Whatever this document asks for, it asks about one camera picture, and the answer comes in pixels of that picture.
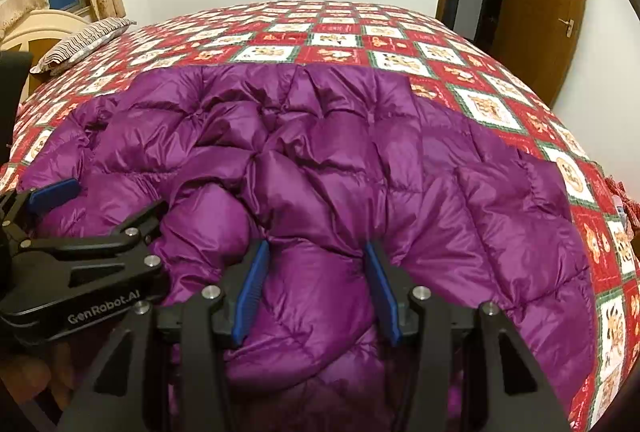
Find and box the cream wooden headboard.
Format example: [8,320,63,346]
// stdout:
[0,9,88,57]

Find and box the dark object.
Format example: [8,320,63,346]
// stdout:
[0,52,33,153]

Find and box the brown wooden door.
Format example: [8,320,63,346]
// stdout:
[492,0,588,107]

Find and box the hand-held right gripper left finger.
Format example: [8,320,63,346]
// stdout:
[57,239,271,432]

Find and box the striped pillow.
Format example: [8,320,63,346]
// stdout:
[30,18,137,75]

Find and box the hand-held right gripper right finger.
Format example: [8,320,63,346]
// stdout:
[364,241,571,432]

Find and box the pile of colourful clutter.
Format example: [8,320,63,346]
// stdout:
[605,177,640,233]

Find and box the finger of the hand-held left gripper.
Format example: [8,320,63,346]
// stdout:
[0,178,82,253]
[12,199,170,307]

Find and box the purple puffer jacket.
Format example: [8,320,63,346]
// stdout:
[17,62,598,432]

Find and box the person's left hand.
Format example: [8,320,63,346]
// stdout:
[0,342,76,413]

